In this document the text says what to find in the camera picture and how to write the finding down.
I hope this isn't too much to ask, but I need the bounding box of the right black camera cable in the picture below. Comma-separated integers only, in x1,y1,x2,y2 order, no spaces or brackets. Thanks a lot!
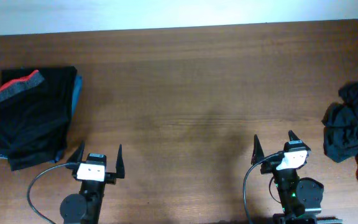
242,152,285,224

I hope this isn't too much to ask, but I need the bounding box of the left black camera cable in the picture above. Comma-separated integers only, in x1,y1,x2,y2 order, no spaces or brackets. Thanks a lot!
26,162,79,224

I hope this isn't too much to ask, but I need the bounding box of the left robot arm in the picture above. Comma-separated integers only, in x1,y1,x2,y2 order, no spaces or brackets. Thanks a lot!
60,142,125,224

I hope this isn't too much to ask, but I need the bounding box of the black shorts red waistband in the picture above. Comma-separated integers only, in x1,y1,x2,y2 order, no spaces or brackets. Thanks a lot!
0,66,78,170

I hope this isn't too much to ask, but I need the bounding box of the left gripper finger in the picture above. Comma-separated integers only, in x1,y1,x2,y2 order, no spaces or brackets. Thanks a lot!
116,144,126,179
67,141,85,163

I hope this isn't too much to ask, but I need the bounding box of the black camera cable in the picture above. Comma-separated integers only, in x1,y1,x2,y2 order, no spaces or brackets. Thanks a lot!
26,162,79,224
242,152,285,224

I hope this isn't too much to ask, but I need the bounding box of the aluminium frame rail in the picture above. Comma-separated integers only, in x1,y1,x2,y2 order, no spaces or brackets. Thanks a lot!
272,213,344,224

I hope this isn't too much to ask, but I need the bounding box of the black nike t-shirt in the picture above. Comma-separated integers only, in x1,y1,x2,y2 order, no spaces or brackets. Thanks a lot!
321,103,358,163

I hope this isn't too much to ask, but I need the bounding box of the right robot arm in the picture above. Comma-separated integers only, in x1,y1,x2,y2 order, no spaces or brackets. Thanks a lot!
251,131,324,223

